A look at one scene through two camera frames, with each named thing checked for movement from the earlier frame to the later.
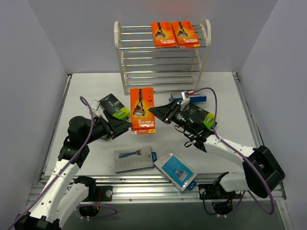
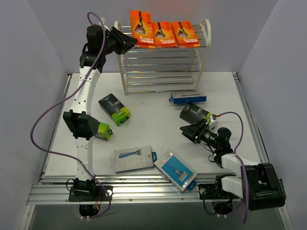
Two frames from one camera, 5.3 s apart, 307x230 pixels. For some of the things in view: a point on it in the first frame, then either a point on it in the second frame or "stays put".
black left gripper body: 108,128 → 119,41
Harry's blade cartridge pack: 179,173 stays put
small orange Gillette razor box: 142,110 → 142,28
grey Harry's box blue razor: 132,159 stays put
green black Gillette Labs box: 112,105 stays put
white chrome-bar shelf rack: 164,69 stays put
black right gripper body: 171,113 → 199,132
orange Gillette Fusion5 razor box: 185,34 stays put
